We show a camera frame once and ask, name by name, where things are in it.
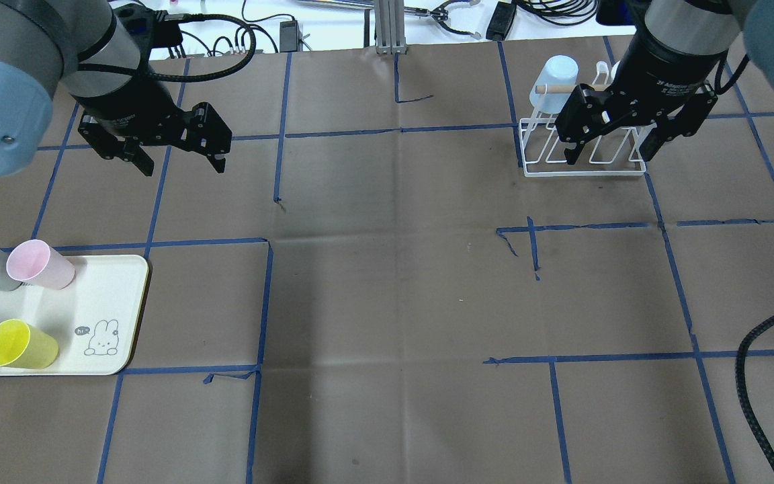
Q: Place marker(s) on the black power adapter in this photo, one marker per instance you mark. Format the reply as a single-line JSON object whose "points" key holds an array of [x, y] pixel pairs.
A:
{"points": [[290, 39]]}

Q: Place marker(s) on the blue plastic cup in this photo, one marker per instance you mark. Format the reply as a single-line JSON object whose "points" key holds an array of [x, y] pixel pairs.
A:
{"points": [[554, 84]]}

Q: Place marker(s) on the cream plastic tray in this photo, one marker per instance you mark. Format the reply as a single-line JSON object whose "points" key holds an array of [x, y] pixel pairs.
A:
{"points": [[94, 320]]}

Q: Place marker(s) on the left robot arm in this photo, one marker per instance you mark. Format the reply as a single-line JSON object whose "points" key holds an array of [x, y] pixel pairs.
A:
{"points": [[99, 55]]}

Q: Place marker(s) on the aluminium frame post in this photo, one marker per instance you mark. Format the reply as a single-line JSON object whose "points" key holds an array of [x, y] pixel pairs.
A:
{"points": [[390, 27]]}

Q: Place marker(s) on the black power brick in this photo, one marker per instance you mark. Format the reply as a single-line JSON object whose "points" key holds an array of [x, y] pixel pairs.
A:
{"points": [[501, 21]]}

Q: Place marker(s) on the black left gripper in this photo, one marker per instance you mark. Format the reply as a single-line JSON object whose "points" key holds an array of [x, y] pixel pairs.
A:
{"points": [[130, 102]]}

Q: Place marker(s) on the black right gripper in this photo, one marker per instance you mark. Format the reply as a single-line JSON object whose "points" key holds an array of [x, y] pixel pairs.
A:
{"points": [[668, 75]]}

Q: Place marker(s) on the yellow plastic cup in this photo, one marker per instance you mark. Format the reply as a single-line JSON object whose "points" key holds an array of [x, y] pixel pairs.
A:
{"points": [[24, 346]]}

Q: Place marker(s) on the pale green plastic cup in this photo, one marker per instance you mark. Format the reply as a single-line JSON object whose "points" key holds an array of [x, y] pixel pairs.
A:
{"points": [[614, 71]]}

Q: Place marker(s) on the pink plastic cup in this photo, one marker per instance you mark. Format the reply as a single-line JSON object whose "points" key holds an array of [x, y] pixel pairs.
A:
{"points": [[37, 263]]}

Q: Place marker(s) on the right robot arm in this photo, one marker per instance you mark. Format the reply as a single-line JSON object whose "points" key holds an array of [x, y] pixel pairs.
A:
{"points": [[709, 27]]}

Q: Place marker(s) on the white wire cup rack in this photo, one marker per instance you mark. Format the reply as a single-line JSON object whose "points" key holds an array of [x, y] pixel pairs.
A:
{"points": [[542, 151]]}

